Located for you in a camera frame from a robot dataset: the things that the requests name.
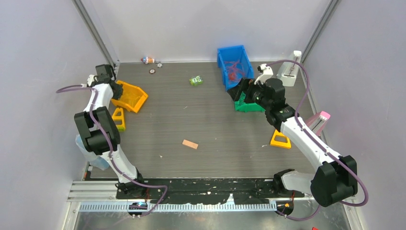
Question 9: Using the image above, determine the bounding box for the small clown figurine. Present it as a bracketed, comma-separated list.
[140, 56, 156, 64]

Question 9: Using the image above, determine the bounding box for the yellow triangle block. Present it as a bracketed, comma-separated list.
[112, 107, 126, 132]
[270, 130, 292, 149]

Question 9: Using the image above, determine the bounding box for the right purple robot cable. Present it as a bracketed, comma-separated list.
[266, 59, 370, 220]

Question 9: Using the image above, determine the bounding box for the green monster toy block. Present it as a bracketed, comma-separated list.
[189, 75, 203, 86]

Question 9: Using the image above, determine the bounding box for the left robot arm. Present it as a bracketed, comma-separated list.
[74, 64, 147, 198]

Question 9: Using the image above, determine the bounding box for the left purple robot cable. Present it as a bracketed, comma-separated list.
[56, 84, 169, 218]

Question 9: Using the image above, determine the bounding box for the blue plastic bin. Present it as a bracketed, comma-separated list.
[217, 45, 255, 91]

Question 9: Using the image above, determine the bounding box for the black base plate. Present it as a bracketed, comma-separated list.
[115, 178, 304, 205]

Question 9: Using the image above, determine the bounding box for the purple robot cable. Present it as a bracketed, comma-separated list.
[266, 59, 370, 220]
[56, 84, 169, 218]

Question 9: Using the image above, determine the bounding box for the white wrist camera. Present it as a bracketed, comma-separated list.
[254, 63, 274, 85]
[86, 74, 95, 87]

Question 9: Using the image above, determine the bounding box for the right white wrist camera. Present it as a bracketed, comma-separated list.
[254, 63, 274, 85]

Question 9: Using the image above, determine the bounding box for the white metronome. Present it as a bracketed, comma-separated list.
[277, 50, 302, 87]

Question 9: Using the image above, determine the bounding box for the orange plastic bin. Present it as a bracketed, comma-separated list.
[111, 80, 148, 113]

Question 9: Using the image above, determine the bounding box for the clear plastic bottle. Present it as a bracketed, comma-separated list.
[75, 135, 110, 170]

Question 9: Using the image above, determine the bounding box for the yellow triangle block left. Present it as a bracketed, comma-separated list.
[112, 107, 126, 132]

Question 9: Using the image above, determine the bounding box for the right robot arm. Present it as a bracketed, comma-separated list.
[227, 78, 358, 207]

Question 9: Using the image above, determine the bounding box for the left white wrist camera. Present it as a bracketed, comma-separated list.
[86, 74, 95, 87]

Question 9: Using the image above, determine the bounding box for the pink metronome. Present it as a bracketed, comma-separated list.
[305, 111, 330, 136]

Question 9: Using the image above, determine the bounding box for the yellow cable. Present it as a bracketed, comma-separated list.
[122, 89, 142, 107]

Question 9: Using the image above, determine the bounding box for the yellow triangle block right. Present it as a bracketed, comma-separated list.
[270, 130, 292, 149]

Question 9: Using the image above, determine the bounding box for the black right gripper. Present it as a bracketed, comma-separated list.
[227, 77, 271, 111]

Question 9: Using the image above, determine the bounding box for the green plastic bin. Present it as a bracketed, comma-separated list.
[234, 92, 265, 113]

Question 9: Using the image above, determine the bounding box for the small wooden block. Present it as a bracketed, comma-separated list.
[182, 139, 199, 150]

